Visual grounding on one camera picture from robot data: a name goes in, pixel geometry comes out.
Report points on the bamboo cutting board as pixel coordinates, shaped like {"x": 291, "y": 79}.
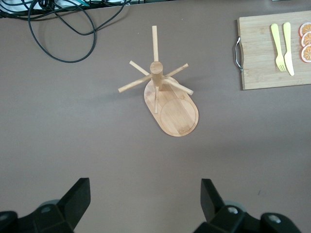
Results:
{"x": 257, "y": 60}

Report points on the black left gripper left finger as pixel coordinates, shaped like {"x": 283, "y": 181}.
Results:
{"x": 70, "y": 206}

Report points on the wooden mug tree stand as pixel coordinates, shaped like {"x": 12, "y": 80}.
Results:
{"x": 179, "y": 116}

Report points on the yellow plastic knife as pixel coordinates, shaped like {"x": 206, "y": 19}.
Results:
{"x": 287, "y": 38}

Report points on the orange slice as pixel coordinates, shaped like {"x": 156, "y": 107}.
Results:
{"x": 306, "y": 54}
{"x": 307, "y": 38}
{"x": 306, "y": 28}

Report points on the yellow plastic fork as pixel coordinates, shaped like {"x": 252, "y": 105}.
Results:
{"x": 277, "y": 41}

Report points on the brown table cover sheet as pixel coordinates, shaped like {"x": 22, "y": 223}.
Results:
{"x": 73, "y": 133}

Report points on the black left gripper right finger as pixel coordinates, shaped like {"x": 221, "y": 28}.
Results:
{"x": 212, "y": 206}

